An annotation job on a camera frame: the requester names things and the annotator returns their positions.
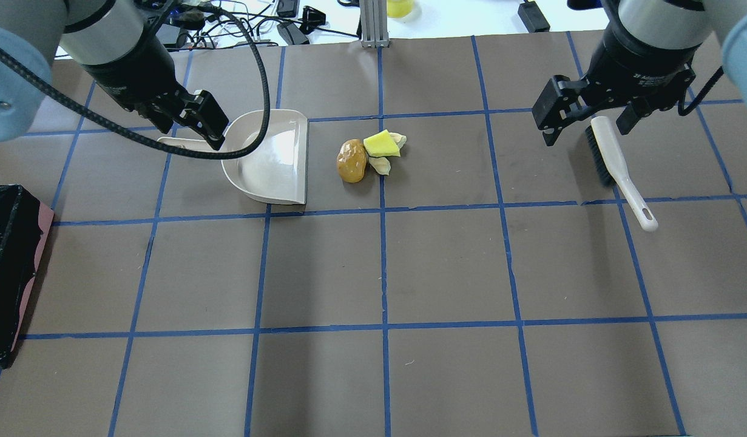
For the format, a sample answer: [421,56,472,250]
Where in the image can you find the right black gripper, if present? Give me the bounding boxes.
[532,27,696,146]

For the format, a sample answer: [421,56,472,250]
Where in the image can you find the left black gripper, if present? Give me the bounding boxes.
[82,36,229,151]

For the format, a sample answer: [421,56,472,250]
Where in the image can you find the beige hand brush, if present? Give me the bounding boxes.
[585,116,658,232]

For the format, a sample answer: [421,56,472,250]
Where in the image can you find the beige plastic dustpan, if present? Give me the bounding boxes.
[158,109,308,205]

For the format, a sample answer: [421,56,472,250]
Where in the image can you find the brown potato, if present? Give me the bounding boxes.
[336,138,368,183]

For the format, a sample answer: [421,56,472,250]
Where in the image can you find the yellow green sponge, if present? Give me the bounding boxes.
[363,130,401,158]

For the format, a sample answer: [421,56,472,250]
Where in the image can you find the pale fruit peel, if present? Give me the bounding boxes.
[368,132,407,176]

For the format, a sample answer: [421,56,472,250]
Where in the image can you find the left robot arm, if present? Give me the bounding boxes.
[0,1,229,153]

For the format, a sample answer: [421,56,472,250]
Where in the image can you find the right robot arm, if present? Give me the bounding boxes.
[532,1,747,146]

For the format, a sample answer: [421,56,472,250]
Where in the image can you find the black lined trash bin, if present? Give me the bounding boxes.
[0,185,55,370]

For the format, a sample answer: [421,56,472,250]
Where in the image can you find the aluminium frame post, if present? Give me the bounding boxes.
[359,0,391,48]

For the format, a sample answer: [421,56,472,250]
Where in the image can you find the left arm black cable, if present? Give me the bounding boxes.
[0,3,271,161]

